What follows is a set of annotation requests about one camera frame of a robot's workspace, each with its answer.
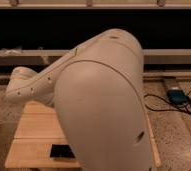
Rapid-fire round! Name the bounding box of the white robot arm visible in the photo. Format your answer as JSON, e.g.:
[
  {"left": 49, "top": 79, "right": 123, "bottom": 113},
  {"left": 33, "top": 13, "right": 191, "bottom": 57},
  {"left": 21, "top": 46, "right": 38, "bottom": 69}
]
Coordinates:
[{"left": 6, "top": 29, "right": 156, "bottom": 171}]

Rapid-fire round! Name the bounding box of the wooden bench rail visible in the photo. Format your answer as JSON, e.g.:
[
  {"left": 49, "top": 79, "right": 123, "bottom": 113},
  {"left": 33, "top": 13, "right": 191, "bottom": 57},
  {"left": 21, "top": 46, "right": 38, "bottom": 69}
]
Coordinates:
[{"left": 0, "top": 49, "right": 191, "bottom": 66}]

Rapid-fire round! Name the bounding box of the black sponge block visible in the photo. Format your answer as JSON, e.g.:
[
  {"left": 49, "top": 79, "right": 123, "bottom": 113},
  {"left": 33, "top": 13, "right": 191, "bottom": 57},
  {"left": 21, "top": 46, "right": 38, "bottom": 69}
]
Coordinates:
[{"left": 50, "top": 144, "right": 75, "bottom": 158}]

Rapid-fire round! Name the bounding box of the blue power adapter box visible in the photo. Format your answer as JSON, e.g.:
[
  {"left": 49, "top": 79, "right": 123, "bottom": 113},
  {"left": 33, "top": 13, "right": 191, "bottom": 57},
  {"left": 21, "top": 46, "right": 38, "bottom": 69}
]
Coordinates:
[{"left": 167, "top": 89, "right": 188, "bottom": 106}]

